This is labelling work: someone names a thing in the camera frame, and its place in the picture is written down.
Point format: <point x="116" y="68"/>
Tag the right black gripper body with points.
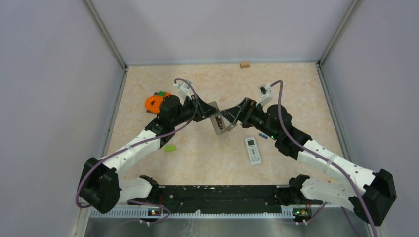
<point x="255" y="117"/>

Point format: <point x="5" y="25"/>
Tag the white remote control upright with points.
<point x="253" y="151"/>

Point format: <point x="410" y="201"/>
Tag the orange tape roll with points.
<point x="152" y="104"/>

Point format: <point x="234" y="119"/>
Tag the green block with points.
<point x="169" y="148"/>

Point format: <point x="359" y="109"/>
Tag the tan wooden block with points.
<point x="244" y="65"/>

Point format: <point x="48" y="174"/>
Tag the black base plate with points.
<point x="226" y="199"/>

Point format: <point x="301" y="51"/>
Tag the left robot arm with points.
<point x="99" y="185"/>

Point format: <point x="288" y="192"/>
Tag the white remote control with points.
<point x="218" y="122"/>
<point x="253" y="151"/>

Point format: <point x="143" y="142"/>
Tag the blue block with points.
<point x="263" y="135"/>

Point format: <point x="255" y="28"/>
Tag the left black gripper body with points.
<point x="192" y="109"/>

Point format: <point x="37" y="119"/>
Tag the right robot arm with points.
<point x="358" y="187"/>

